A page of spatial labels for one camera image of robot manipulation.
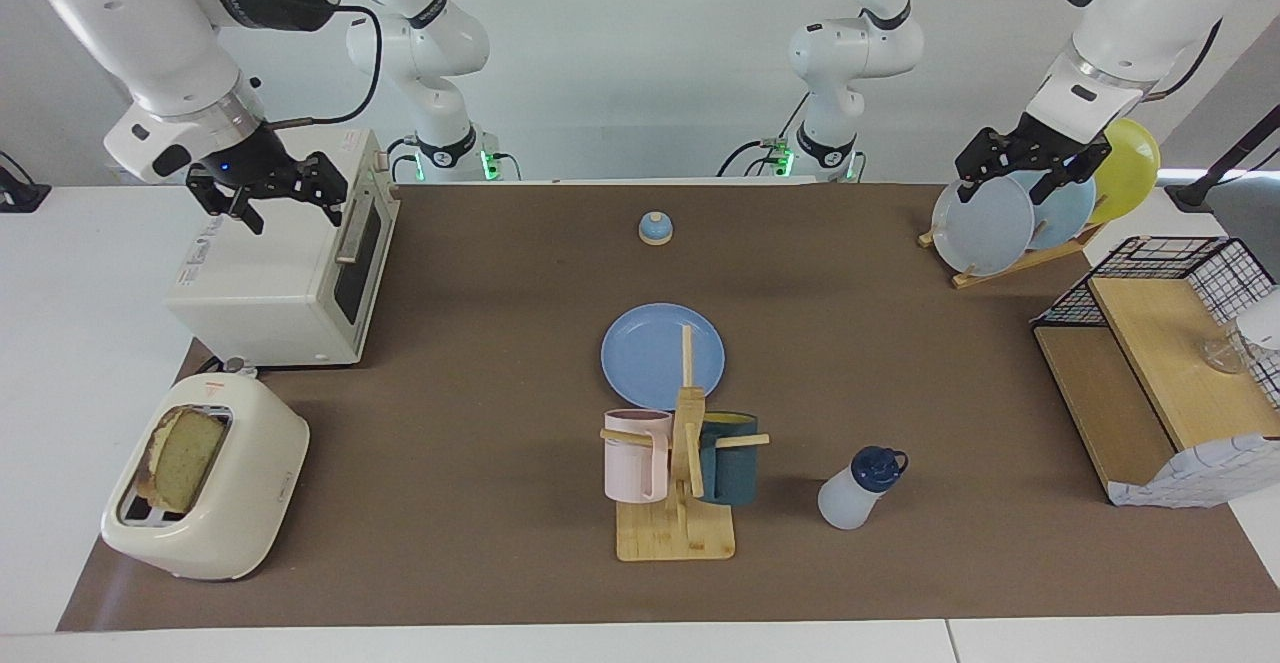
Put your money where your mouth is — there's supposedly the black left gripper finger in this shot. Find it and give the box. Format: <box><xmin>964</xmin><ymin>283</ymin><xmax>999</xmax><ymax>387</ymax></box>
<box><xmin>955</xmin><ymin>128</ymin><xmax>1017</xmax><ymax>206</ymax></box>
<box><xmin>1038</xmin><ymin>143</ymin><xmax>1112</xmax><ymax>206</ymax></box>

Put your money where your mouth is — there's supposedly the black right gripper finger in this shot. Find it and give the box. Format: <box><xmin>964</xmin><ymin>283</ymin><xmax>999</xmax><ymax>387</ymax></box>
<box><xmin>213</xmin><ymin>191</ymin><xmax>267</xmax><ymax>236</ymax></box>
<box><xmin>285</xmin><ymin>151</ymin><xmax>349</xmax><ymax>227</ymax></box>

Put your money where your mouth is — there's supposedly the toasted bread slice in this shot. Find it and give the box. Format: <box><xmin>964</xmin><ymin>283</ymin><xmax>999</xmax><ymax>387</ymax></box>
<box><xmin>135</xmin><ymin>408</ymin><xmax>227</xmax><ymax>515</ymax></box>

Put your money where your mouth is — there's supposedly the translucent blue-capped seasoning bottle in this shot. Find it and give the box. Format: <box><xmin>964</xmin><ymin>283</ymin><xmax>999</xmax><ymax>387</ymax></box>
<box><xmin>817</xmin><ymin>446</ymin><xmax>910</xmax><ymax>531</ymax></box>

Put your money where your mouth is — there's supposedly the light blue round plate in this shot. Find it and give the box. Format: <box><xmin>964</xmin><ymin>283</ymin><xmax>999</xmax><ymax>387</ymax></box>
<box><xmin>1022</xmin><ymin>171</ymin><xmax>1098</xmax><ymax>251</ymax></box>

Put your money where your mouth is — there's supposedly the yellow round plate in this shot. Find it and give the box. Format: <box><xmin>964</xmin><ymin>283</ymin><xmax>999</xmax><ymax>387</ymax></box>
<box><xmin>1088</xmin><ymin>119</ymin><xmax>1161</xmax><ymax>225</ymax></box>

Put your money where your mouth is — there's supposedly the grey round plate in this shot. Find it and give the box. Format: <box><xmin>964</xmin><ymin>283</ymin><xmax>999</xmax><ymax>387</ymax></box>
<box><xmin>931</xmin><ymin>171</ymin><xmax>1036</xmax><ymax>277</ymax></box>

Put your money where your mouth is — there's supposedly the wooden plate rack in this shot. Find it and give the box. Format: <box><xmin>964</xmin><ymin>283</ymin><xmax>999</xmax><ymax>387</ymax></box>
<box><xmin>918</xmin><ymin>221</ymin><xmax>1106</xmax><ymax>290</ymax></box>

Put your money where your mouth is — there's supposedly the white toaster oven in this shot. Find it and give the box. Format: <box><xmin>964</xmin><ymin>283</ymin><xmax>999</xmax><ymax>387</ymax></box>
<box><xmin>165</xmin><ymin>127</ymin><xmax>401</xmax><ymax>368</ymax></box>

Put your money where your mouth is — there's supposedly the black pole stand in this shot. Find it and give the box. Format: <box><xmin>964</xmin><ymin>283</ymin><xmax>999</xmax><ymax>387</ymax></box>
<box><xmin>1165</xmin><ymin>103</ymin><xmax>1280</xmax><ymax>212</ymax></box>

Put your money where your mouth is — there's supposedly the black clamp base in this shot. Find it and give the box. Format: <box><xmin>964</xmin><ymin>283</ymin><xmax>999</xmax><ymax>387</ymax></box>
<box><xmin>0</xmin><ymin>150</ymin><xmax>51</xmax><ymax>214</ymax></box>

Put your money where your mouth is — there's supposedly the brown table mat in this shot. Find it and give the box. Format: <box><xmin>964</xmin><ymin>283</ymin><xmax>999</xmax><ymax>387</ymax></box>
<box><xmin>57</xmin><ymin>181</ymin><xmax>1280</xmax><ymax>632</ymax></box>

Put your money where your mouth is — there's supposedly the clear glass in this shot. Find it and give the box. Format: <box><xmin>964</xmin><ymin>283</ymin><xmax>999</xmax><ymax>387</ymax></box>
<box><xmin>1203</xmin><ymin>288</ymin><xmax>1280</xmax><ymax>376</ymax></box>

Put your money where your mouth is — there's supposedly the cream two-slot toaster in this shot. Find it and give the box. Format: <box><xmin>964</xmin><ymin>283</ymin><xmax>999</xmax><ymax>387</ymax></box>
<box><xmin>100</xmin><ymin>373</ymin><xmax>311</xmax><ymax>582</ymax></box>

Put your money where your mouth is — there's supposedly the white checked cloth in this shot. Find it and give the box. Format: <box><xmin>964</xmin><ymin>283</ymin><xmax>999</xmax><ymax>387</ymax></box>
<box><xmin>1108</xmin><ymin>433</ymin><xmax>1280</xmax><ymax>509</ymax></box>

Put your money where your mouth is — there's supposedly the teal mug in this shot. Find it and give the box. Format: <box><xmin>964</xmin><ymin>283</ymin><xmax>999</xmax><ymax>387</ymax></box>
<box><xmin>697</xmin><ymin>412</ymin><xmax>760</xmax><ymax>505</ymax></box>

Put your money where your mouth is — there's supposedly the pink mug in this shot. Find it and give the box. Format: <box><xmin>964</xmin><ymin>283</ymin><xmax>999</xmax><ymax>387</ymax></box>
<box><xmin>603</xmin><ymin>409</ymin><xmax>673</xmax><ymax>504</ymax></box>

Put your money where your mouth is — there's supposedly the wooden mug rack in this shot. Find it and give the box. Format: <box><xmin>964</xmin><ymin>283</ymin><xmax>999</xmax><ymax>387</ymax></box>
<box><xmin>600</xmin><ymin>325</ymin><xmax>771</xmax><ymax>562</ymax></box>

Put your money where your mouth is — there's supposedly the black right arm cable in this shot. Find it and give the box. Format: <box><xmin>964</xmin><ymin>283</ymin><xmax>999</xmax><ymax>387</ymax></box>
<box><xmin>262</xmin><ymin>3</ymin><xmax>384</xmax><ymax>134</ymax></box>

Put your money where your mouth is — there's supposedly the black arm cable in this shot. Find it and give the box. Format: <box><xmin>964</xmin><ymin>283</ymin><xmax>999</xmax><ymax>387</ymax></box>
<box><xmin>908</xmin><ymin>0</ymin><xmax>1227</xmax><ymax>104</ymax></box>
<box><xmin>262</xmin><ymin>3</ymin><xmax>384</xmax><ymax>134</ymax></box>

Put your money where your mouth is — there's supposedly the black base cable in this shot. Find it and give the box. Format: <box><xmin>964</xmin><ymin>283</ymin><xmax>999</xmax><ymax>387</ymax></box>
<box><xmin>716</xmin><ymin>93</ymin><xmax>813</xmax><ymax>180</ymax></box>
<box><xmin>385</xmin><ymin>135</ymin><xmax>421</xmax><ymax>184</ymax></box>

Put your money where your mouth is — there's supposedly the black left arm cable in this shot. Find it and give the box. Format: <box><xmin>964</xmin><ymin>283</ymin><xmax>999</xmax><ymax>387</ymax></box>
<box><xmin>908</xmin><ymin>0</ymin><xmax>1227</xmax><ymax>104</ymax></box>

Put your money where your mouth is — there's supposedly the black wire wooden shelf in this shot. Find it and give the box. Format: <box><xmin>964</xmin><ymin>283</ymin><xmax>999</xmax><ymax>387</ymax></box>
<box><xmin>1031</xmin><ymin>236</ymin><xmax>1280</xmax><ymax>504</ymax></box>

